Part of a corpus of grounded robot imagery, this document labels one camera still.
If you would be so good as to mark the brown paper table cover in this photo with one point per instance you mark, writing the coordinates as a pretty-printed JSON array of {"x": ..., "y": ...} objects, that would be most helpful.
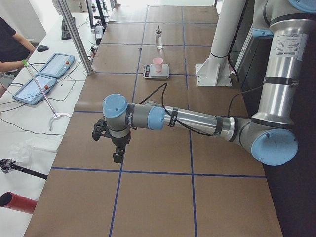
[{"x": 173, "y": 182}]

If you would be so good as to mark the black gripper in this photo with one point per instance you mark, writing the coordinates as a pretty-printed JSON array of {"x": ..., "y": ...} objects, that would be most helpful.
[{"x": 120, "y": 141}]

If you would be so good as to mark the red cylinder tube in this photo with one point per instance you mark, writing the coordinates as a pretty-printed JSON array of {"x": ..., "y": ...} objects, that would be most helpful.
[{"x": 16, "y": 202}]

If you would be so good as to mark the black computer mouse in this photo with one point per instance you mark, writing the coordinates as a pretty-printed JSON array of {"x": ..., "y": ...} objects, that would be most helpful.
[{"x": 42, "y": 48}]

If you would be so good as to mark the white mounting base plate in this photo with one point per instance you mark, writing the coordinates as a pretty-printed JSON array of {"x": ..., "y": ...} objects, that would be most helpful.
[{"x": 218, "y": 75}]

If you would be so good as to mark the near teach pendant tablet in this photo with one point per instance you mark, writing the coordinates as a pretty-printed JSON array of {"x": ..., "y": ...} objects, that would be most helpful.
[{"x": 30, "y": 92}]

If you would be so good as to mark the person in black shirt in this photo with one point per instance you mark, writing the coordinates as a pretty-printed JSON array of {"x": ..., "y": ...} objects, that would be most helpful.
[{"x": 13, "y": 48}]

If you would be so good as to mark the teach pendant tablet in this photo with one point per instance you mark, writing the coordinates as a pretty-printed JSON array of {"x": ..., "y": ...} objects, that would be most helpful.
[
  {"x": 57, "y": 65},
  {"x": 30, "y": 92}
]

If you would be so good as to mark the digital kitchen scale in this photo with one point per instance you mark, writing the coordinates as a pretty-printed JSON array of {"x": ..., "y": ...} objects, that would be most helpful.
[{"x": 149, "y": 72}]

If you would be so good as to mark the clear glass sauce bottle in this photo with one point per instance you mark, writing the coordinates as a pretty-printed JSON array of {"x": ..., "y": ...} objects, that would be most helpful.
[{"x": 158, "y": 33}]

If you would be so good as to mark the black handheld tool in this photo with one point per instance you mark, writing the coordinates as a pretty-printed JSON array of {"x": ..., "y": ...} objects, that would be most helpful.
[{"x": 7, "y": 165}]

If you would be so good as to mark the far teach pendant tablet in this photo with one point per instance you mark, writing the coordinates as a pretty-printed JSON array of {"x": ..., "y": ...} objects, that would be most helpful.
[{"x": 57, "y": 65}]

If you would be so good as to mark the aluminium frame post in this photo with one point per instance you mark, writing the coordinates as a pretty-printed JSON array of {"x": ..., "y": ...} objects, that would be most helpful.
[{"x": 67, "y": 16}]

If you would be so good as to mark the pink paper cup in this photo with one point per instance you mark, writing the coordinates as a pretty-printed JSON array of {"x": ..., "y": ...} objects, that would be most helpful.
[{"x": 158, "y": 63}]

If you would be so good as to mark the green handled reacher grabber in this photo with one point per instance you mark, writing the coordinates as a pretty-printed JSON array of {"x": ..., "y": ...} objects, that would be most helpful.
[{"x": 56, "y": 115}]

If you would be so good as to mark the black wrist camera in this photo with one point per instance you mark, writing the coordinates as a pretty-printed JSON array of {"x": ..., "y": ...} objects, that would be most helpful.
[{"x": 100, "y": 129}]

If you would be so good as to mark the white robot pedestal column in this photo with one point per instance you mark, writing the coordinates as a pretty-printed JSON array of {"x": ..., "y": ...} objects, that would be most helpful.
[{"x": 228, "y": 21}]

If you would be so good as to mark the black keyboard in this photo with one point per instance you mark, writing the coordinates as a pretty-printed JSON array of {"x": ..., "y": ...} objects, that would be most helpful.
[{"x": 65, "y": 33}]

